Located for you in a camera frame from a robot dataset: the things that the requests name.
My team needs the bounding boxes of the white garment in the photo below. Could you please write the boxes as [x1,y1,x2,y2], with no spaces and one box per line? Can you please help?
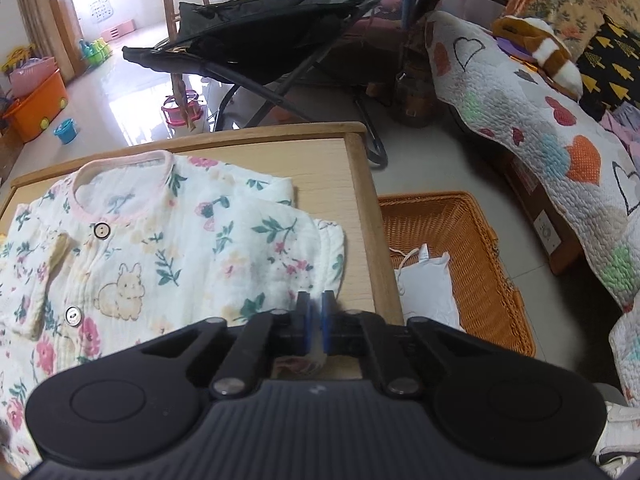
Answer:
[390,244,466,334]

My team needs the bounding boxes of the glass jar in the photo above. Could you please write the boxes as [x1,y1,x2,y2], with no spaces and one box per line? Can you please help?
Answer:
[395,67,441,129]

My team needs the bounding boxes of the grey folding recliner chair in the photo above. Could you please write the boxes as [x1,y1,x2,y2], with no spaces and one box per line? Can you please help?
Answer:
[122,0,433,168]

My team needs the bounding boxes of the wooden bar stool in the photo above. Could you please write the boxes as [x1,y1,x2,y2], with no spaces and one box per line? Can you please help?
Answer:
[160,0,211,43]

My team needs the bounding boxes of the white wall socket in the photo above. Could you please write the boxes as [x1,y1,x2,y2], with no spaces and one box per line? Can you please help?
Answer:
[534,212,564,251]

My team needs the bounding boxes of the orange storage bin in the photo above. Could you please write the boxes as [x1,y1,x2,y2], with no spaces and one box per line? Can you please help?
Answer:
[2,69,70,143]

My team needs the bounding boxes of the blue toy bucket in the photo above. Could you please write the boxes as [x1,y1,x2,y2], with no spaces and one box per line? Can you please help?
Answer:
[53,119,80,145]

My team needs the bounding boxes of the yellow plastic toy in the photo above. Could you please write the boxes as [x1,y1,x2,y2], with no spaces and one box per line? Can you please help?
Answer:
[1,45,39,74]

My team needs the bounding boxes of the person's white shoe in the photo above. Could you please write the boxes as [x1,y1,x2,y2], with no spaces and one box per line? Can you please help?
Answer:
[592,400,640,467]

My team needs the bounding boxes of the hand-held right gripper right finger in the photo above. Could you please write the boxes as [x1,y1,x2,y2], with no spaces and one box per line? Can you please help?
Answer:
[321,290,501,401]

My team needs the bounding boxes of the brown white plush toy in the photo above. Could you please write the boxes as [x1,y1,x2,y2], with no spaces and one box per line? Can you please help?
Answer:
[490,16,584,100]

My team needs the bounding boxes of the wicker basket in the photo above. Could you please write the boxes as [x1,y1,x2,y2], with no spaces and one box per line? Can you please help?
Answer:
[377,191,537,358]

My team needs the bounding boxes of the black pillow yellow trees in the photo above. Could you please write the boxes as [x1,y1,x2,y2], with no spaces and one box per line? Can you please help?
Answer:
[575,15,640,121]

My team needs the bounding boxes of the floral baby shirt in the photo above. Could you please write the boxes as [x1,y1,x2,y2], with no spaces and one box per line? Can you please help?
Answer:
[0,150,348,466]

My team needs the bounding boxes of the purple floral cloth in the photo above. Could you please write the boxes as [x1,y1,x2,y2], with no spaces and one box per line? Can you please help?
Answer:
[600,102,640,147]

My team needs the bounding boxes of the pink step stool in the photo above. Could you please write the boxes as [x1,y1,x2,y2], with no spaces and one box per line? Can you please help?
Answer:
[102,19,137,40]

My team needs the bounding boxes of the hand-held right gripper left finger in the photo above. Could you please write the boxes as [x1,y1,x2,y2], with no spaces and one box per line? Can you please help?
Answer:
[132,291,313,401]

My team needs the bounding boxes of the green toy bowling pins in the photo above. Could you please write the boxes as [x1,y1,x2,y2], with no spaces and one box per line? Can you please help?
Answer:
[77,39,114,67]

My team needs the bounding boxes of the pink plastic basket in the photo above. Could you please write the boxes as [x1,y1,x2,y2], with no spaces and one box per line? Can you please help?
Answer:
[9,56,57,99]

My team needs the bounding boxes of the beige curtain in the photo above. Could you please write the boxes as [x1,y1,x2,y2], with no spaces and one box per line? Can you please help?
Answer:
[12,0,86,81]

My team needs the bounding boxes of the heart pattern quilt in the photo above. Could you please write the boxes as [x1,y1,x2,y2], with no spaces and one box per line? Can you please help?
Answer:
[425,10,640,406]

